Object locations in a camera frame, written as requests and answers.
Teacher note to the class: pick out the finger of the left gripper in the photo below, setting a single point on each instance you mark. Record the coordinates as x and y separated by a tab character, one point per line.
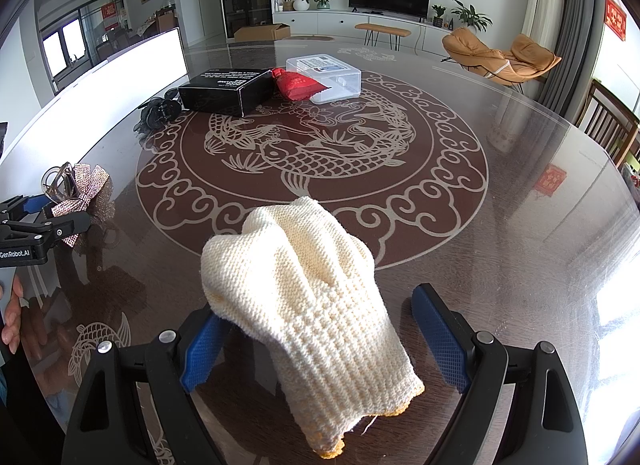
19	207
69	224

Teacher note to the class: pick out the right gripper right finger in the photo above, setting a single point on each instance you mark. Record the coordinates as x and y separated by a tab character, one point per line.
543	426

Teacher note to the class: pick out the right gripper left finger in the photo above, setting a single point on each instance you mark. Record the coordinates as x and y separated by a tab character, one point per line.
107	424

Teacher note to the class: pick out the rhinestone bow hair clip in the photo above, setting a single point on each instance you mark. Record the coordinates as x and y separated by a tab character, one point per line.
76	188

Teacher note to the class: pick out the black cardboard box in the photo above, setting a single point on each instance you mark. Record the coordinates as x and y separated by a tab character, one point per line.
235	92

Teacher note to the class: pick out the cream knitted glove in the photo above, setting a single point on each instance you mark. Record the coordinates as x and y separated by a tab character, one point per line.
296	281

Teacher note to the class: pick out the clear plastic floss box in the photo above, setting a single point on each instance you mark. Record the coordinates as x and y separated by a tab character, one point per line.
342	81

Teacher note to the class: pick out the person left hand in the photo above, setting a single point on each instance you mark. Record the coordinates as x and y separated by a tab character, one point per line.
11	333

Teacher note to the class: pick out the black flower hair clip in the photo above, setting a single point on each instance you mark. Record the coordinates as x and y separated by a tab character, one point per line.
157	112

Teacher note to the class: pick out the cardboard box on floor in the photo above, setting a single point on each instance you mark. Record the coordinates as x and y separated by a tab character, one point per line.
262	33

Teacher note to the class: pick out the red fabric pouch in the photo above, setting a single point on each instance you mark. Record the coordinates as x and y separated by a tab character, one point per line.
294	86

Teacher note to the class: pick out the dark wooden dining chair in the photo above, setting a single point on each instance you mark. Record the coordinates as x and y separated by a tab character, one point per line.
607	120

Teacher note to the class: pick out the wooden bench hairpin legs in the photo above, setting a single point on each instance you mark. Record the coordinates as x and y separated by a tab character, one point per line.
373	31

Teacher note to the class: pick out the orange lounge chair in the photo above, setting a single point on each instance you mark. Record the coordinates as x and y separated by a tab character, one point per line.
524	61

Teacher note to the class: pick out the white foam board enclosure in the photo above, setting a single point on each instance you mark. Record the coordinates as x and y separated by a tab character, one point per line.
85	111

